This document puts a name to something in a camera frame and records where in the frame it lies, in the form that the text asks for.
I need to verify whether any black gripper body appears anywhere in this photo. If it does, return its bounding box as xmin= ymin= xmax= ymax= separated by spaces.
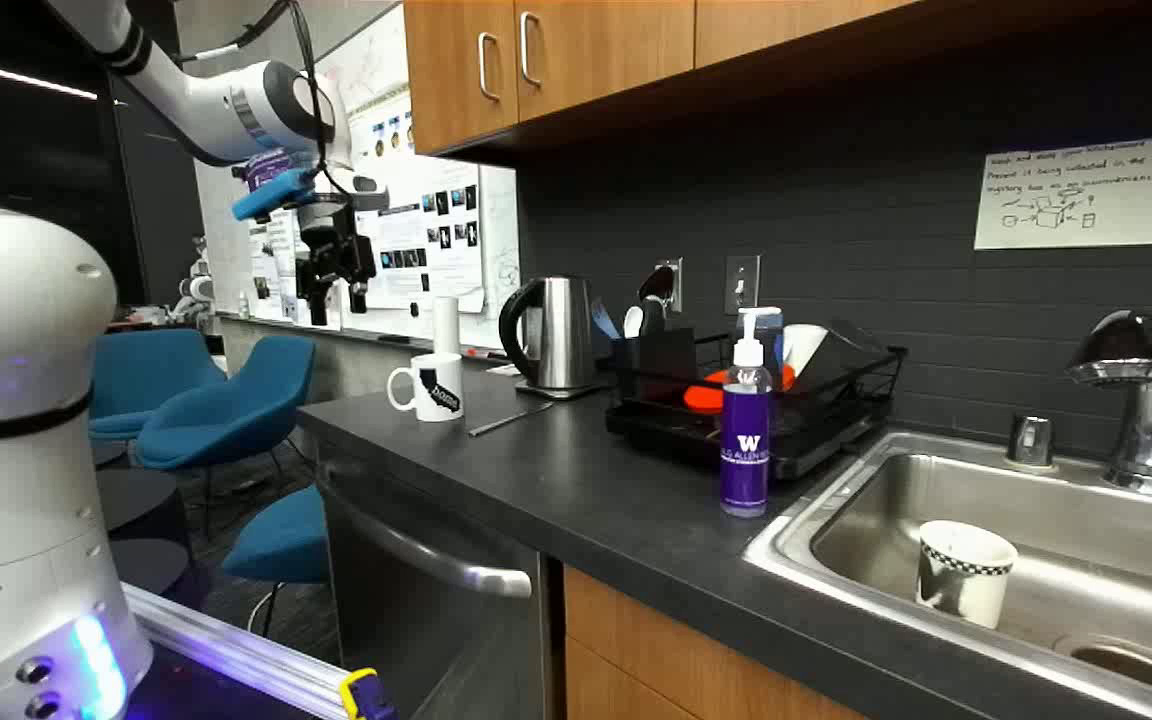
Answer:
xmin=295 ymin=193 xmax=381 ymax=293

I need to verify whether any thin metal knife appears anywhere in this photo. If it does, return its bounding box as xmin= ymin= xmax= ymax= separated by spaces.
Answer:
xmin=466 ymin=402 xmax=557 ymax=440

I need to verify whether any white paper towel roll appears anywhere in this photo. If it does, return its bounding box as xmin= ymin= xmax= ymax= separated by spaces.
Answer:
xmin=428 ymin=293 xmax=466 ymax=362

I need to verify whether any white mug with black mark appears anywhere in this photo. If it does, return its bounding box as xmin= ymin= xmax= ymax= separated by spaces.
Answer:
xmin=385 ymin=349 xmax=469 ymax=427

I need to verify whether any blue shell chair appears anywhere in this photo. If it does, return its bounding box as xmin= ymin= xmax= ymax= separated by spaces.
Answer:
xmin=84 ymin=323 xmax=229 ymax=450
xmin=134 ymin=332 xmax=321 ymax=477
xmin=220 ymin=482 xmax=333 ymax=592

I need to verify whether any white whiteboard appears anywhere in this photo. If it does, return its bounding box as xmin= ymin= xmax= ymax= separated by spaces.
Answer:
xmin=191 ymin=0 xmax=530 ymax=362

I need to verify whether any steel electric kettle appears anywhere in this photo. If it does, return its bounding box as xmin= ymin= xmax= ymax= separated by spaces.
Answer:
xmin=498 ymin=272 xmax=605 ymax=406

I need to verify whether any wooden upper cabinet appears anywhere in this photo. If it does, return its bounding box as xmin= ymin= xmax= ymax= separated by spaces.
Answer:
xmin=401 ymin=0 xmax=927 ymax=160

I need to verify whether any wooden cabinet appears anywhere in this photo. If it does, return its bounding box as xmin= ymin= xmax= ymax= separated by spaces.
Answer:
xmin=562 ymin=566 xmax=871 ymax=720
xmin=401 ymin=0 xmax=927 ymax=160

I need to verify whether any stainless steel dishwasher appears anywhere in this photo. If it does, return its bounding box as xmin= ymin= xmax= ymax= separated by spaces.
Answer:
xmin=314 ymin=435 xmax=557 ymax=720

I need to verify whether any black round utensil in rack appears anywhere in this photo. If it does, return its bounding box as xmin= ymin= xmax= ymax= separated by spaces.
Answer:
xmin=638 ymin=260 xmax=684 ymax=337

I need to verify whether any orange item in rack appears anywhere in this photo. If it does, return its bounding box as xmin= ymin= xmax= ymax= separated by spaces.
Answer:
xmin=682 ymin=366 xmax=799 ymax=420

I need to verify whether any purple pump sanitizer bottle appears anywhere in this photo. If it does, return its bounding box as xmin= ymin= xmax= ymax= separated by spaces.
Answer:
xmin=715 ymin=307 xmax=776 ymax=522

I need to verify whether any blue cup in rack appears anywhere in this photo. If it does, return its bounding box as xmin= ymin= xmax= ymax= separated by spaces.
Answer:
xmin=742 ymin=304 xmax=787 ymax=386

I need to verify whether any white bowl in rack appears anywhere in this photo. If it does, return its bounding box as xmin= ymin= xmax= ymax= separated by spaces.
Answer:
xmin=782 ymin=319 xmax=833 ymax=379

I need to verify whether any wooden lower cabinet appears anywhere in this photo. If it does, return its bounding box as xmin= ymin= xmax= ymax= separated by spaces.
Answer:
xmin=562 ymin=566 xmax=871 ymax=720

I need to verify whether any white mug with dark pattern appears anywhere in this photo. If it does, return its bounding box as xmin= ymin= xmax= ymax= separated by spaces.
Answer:
xmin=912 ymin=515 xmax=1021 ymax=633

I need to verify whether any chrome sink deck cap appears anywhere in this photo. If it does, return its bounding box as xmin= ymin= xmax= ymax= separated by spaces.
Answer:
xmin=1007 ymin=414 xmax=1060 ymax=468

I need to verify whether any white handwritten paper note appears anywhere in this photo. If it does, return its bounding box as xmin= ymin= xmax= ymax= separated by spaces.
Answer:
xmin=971 ymin=134 xmax=1152 ymax=258

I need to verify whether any stainless steel sink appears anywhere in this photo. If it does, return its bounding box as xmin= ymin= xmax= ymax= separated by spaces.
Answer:
xmin=742 ymin=423 xmax=1152 ymax=720

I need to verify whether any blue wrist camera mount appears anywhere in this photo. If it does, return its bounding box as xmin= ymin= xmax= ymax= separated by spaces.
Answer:
xmin=229 ymin=160 xmax=324 ymax=225

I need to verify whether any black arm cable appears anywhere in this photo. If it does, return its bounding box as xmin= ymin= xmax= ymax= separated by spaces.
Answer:
xmin=174 ymin=0 xmax=357 ymax=206

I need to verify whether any metal upper cabinet handle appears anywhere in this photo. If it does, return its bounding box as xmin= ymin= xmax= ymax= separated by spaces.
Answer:
xmin=514 ymin=8 xmax=550 ymax=97
xmin=471 ymin=30 xmax=506 ymax=110

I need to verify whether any white wall outlet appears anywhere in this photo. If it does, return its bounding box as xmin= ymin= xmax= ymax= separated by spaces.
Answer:
xmin=654 ymin=258 xmax=690 ymax=319

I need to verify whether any robot mounting table frame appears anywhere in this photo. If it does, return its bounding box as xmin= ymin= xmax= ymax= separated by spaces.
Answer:
xmin=116 ymin=580 xmax=401 ymax=720

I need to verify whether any white light switch plate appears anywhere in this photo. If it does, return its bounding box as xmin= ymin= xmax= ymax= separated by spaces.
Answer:
xmin=726 ymin=251 xmax=764 ymax=319

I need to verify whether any black wire dish rack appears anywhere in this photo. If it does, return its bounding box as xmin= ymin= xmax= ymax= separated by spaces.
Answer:
xmin=601 ymin=319 xmax=912 ymax=483

